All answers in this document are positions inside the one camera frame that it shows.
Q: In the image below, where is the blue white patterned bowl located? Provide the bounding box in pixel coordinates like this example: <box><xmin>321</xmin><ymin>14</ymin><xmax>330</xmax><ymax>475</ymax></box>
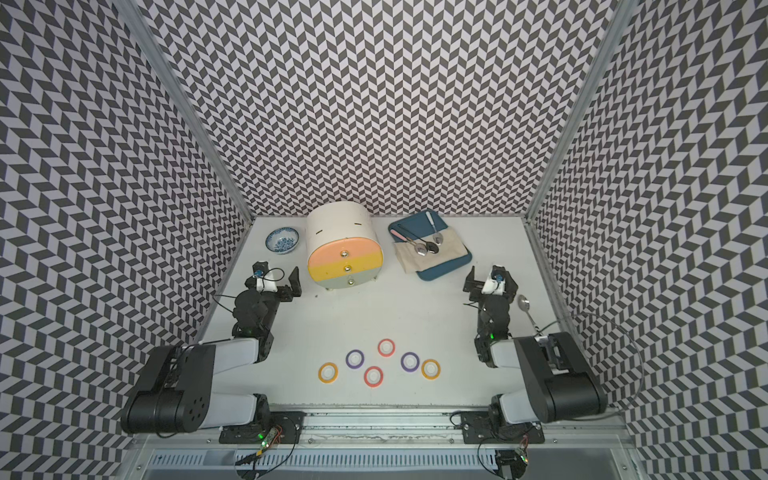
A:
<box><xmin>265</xmin><ymin>227</ymin><xmax>300</xmax><ymax>255</ymax></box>

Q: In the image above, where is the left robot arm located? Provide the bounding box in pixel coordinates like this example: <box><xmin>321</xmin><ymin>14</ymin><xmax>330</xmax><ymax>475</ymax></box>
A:
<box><xmin>120</xmin><ymin>262</ymin><xmax>302</xmax><ymax>438</ymax></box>

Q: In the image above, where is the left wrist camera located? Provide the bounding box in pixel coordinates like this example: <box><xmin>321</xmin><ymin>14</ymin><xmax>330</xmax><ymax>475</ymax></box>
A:
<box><xmin>254</xmin><ymin>269</ymin><xmax>278</xmax><ymax>292</ymax></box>

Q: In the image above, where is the yellow tape roll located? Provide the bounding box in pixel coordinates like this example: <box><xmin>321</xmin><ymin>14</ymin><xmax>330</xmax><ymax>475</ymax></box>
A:
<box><xmin>318</xmin><ymin>362</ymin><xmax>339</xmax><ymax>384</ymax></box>
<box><xmin>421</xmin><ymin>359</ymin><xmax>441</xmax><ymax>380</ymax></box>

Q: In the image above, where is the lower red tape roll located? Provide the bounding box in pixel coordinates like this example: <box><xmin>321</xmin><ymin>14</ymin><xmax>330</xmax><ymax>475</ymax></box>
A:
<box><xmin>364</xmin><ymin>366</ymin><xmax>384</xmax><ymax>388</ymax></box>

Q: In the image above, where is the beige cloth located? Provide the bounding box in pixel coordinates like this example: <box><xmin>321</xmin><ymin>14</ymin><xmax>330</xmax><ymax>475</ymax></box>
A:
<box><xmin>392</xmin><ymin>229</ymin><xmax>470</xmax><ymax>275</ymax></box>

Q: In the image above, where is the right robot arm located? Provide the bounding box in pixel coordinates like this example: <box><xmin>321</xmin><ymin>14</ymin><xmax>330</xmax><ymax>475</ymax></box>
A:
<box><xmin>463</xmin><ymin>265</ymin><xmax>608</xmax><ymax>429</ymax></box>

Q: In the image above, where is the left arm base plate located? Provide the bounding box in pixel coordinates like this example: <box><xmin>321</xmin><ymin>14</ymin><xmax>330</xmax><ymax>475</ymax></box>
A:
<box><xmin>218</xmin><ymin>411</ymin><xmax>306</xmax><ymax>445</ymax></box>

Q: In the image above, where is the teal tray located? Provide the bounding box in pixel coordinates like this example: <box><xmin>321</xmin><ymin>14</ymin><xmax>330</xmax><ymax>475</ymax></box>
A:
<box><xmin>388</xmin><ymin>209</ymin><xmax>473</xmax><ymax>281</ymax></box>

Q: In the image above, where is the white drawer cabinet shell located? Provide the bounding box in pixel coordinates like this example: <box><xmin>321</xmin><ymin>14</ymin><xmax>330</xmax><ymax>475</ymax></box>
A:
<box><xmin>305</xmin><ymin>201</ymin><xmax>378</xmax><ymax>259</ymax></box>

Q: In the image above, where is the pink handled utensil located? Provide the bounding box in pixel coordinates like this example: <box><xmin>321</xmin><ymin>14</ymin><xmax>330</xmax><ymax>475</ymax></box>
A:
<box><xmin>389</xmin><ymin>229</ymin><xmax>410</xmax><ymax>243</ymax></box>

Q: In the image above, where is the spoon on cloth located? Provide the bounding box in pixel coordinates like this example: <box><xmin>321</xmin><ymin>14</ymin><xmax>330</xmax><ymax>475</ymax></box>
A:
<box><xmin>406</xmin><ymin>236</ymin><xmax>439</xmax><ymax>254</ymax></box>
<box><xmin>397</xmin><ymin>224</ymin><xmax>429</xmax><ymax>256</ymax></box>

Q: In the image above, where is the red tape roll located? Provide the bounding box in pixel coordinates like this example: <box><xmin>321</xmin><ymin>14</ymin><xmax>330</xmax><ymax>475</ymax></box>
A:
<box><xmin>364</xmin><ymin>366</ymin><xmax>384</xmax><ymax>388</ymax></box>
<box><xmin>377</xmin><ymin>338</ymin><xmax>396</xmax><ymax>358</ymax></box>

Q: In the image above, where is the metal spoon on table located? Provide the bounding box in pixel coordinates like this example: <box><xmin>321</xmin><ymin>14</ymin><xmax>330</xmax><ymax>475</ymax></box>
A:
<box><xmin>517</xmin><ymin>294</ymin><xmax>541</xmax><ymax>335</ymax></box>

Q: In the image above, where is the orange top drawer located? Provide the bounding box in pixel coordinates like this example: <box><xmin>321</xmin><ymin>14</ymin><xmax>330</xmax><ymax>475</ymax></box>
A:
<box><xmin>308</xmin><ymin>237</ymin><xmax>383</xmax><ymax>269</ymax></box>

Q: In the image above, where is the purple tape roll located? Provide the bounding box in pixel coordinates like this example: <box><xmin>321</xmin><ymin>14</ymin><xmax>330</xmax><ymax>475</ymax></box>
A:
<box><xmin>400</xmin><ymin>352</ymin><xmax>420</xmax><ymax>373</ymax></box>
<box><xmin>345</xmin><ymin>349</ymin><xmax>365</xmax><ymax>370</ymax></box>

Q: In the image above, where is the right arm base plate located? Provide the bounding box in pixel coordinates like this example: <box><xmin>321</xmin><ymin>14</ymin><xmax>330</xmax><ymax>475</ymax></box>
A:
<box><xmin>450</xmin><ymin>411</ymin><xmax>545</xmax><ymax>445</ymax></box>

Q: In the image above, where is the spoon on cloth right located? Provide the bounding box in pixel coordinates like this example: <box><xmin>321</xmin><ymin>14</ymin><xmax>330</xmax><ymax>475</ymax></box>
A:
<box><xmin>406</xmin><ymin>236</ymin><xmax>439</xmax><ymax>254</ymax></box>

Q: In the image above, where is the spoon on cloth left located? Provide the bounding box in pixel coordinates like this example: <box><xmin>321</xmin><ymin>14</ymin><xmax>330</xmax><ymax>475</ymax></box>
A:
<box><xmin>397</xmin><ymin>224</ymin><xmax>429</xmax><ymax>256</ymax></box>

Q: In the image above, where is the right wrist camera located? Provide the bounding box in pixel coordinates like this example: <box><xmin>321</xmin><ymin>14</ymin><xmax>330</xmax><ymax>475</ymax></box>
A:
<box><xmin>481</xmin><ymin>275</ymin><xmax>505</xmax><ymax>295</ymax></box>

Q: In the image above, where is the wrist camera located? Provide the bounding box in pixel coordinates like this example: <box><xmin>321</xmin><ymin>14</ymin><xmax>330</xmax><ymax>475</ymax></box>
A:
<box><xmin>481</xmin><ymin>275</ymin><xmax>505</xmax><ymax>295</ymax></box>
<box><xmin>254</xmin><ymin>269</ymin><xmax>278</xmax><ymax>292</ymax></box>

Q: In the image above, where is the yellow drawer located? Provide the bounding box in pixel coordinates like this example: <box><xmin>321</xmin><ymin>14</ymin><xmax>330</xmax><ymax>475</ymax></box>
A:
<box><xmin>308</xmin><ymin>251</ymin><xmax>383</xmax><ymax>282</ymax></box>

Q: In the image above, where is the white handled utensil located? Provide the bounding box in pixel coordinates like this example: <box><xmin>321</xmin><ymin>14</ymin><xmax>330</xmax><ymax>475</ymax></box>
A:
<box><xmin>425</xmin><ymin>210</ymin><xmax>443</xmax><ymax>246</ymax></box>

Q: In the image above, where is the upper red tape roll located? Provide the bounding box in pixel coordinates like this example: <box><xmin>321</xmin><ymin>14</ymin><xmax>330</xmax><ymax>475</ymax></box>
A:
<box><xmin>377</xmin><ymin>338</ymin><xmax>396</xmax><ymax>358</ymax></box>

